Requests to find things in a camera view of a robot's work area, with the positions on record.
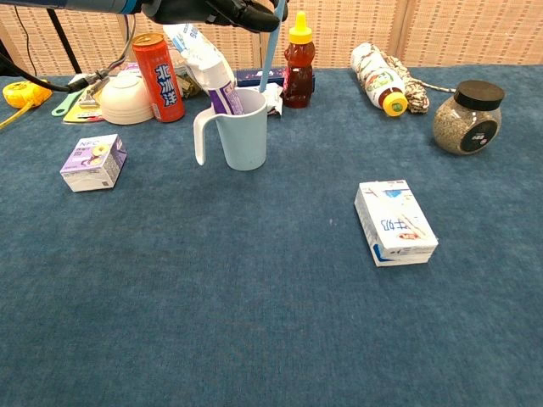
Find seed jar black lid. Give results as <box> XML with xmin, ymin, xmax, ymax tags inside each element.
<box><xmin>432</xmin><ymin>80</ymin><xmax>506</xmax><ymax>156</ymax></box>

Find white blue plastic bag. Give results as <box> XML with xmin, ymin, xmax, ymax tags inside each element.
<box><xmin>163</xmin><ymin>23</ymin><xmax>237</xmax><ymax>99</ymax></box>

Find yellow tape measure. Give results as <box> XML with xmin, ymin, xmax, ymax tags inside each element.
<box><xmin>0</xmin><ymin>78</ymin><xmax>54</xmax><ymax>131</ymax></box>

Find clear container dried leaves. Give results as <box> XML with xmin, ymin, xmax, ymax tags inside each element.
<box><xmin>171</xmin><ymin>59</ymin><xmax>203</xmax><ymax>99</ymax></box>

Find braided rope bundle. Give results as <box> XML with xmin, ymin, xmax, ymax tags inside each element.
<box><xmin>383</xmin><ymin>54</ymin><xmax>457</xmax><ymax>114</ymax></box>

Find bamboo folding screen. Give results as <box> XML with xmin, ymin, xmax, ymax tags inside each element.
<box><xmin>0</xmin><ymin>0</ymin><xmax>543</xmax><ymax>77</ymax></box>

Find mint green cleaning brush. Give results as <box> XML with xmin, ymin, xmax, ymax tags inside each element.
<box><xmin>51</xmin><ymin>86</ymin><xmax>86</xmax><ymax>118</ymax></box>

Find light blue plastic mug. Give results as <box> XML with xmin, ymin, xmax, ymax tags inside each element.
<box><xmin>193</xmin><ymin>87</ymin><xmax>269</xmax><ymax>171</ymax></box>

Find thin black hanging cable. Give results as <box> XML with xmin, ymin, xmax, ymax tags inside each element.
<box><xmin>14</xmin><ymin>6</ymin><xmax>39</xmax><ymax>77</ymax></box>

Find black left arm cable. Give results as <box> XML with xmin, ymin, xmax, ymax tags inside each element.
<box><xmin>0</xmin><ymin>12</ymin><xmax>137</xmax><ymax>93</ymax></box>

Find burger print snack packet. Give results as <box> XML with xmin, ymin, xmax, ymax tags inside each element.
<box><xmin>265</xmin><ymin>82</ymin><xmax>284</xmax><ymax>117</ymax></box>

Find black tripod stand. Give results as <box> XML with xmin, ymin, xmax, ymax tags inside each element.
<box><xmin>46</xmin><ymin>8</ymin><xmax>81</xmax><ymax>73</ymax></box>

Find light blue toothbrush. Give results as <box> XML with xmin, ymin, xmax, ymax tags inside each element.
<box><xmin>257</xmin><ymin>0</ymin><xmax>286</xmax><ymax>93</ymax></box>

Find blue table cloth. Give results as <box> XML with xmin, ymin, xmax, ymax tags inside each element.
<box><xmin>0</xmin><ymin>65</ymin><xmax>543</xmax><ymax>407</ymax></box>

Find cream ceramic bowl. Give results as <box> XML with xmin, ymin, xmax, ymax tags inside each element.
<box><xmin>99</xmin><ymin>75</ymin><xmax>154</xmax><ymax>125</ymax></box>

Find red soda can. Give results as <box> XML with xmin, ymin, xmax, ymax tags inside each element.
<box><xmin>131</xmin><ymin>32</ymin><xmax>187</xmax><ymax>124</ymax></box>

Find printed drink bottle yellow cap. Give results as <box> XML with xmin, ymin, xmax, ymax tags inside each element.
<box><xmin>350</xmin><ymin>42</ymin><xmax>409</xmax><ymax>117</ymax></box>

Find purple white toothpaste tube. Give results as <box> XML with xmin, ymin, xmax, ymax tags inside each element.
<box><xmin>199</xmin><ymin>57</ymin><xmax>245</xmax><ymax>116</ymax></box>

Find small purple white box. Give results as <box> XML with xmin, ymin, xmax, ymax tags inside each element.
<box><xmin>59</xmin><ymin>133</ymin><xmax>128</xmax><ymax>193</ymax></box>

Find white blue milk carton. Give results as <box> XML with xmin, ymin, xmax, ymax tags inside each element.
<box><xmin>354</xmin><ymin>179</ymin><xmax>439</xmax><ymax>268</ymax></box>

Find razor on yellow card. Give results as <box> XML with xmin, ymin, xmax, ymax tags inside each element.
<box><xmin>62</xmin><ymin>78</ymin><xmax>112</xmax><ymax>125</ymax></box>

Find honey bear bottle yellow cap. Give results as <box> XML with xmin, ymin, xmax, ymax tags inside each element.
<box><xmin>283</xmin><ymin>11</ymin><xmax>317</xmax><ymax>109</ymax></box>

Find dark blue box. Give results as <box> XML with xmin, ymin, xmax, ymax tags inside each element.
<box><xmin>235</xmin><ymin>66</ymin><xmax>317</xmax><ymax>88</ymax></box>

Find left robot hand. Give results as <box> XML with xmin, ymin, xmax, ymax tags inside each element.
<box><xmin>142</xmin><ymin>0</ymin><xmax>288</xmax><ymax>34</ymax></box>

